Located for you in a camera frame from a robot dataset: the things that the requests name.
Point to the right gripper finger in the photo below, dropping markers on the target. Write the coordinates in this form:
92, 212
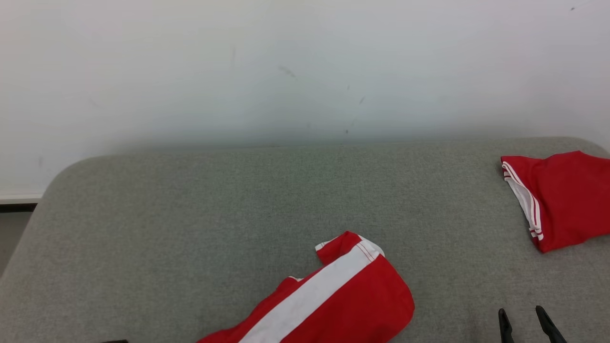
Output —
548, 326
505, 328

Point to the red Bulls basketball jersey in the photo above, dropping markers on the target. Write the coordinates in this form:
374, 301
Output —
572, 200

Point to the red shorts with white stripe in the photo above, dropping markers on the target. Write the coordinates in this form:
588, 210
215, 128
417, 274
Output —
362, 300

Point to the grey fabric sofa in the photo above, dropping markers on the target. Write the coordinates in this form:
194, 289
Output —
190, 214

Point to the white wall baseboard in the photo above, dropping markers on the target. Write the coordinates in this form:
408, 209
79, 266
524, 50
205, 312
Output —
19, 199

